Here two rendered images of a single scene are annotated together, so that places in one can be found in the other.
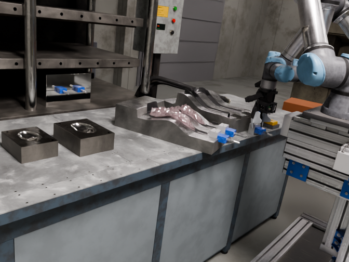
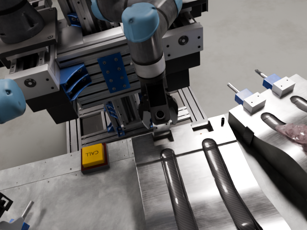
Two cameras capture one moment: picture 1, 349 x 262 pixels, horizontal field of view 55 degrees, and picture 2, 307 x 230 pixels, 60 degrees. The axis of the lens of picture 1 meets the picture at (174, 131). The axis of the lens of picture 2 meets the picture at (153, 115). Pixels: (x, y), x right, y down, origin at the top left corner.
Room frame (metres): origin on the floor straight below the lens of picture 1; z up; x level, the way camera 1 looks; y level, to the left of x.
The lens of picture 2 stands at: (2.01, -0.07, 1.46)
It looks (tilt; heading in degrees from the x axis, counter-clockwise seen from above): 49 degrees down; 227
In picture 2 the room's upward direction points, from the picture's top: 13 degrees counter-clockwise
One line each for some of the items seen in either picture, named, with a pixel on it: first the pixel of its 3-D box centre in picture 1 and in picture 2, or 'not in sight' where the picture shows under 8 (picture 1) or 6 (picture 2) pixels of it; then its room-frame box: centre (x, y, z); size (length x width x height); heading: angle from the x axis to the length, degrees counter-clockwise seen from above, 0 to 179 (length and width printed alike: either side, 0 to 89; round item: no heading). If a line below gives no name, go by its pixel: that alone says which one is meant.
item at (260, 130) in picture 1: (261, 131); (161, 119); (1.64, -0.44, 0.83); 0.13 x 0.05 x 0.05; 42
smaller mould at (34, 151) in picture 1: (29, 143); not in sight; (1.10, 0.51, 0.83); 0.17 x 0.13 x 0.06; 48
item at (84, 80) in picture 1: (48, 80); not in sight; (1.97, 0.79, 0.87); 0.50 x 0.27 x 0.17; 48
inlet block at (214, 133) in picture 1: (225, 139); (270, 81); (1.36, -0.22, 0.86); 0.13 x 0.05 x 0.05; 65
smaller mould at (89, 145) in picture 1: (83, 136); not in sight; (1.23, 0.35, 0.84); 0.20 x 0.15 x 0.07; 48
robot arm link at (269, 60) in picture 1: (271, 68); (143, 33); (1.65, -0.43, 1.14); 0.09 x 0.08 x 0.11; 12
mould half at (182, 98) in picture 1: (207, 107); (207, 220); (1.84, -0.17, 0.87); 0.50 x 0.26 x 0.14; 48
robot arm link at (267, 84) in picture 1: (268, 84); (147, 63); (1.66, -0.43, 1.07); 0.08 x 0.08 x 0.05
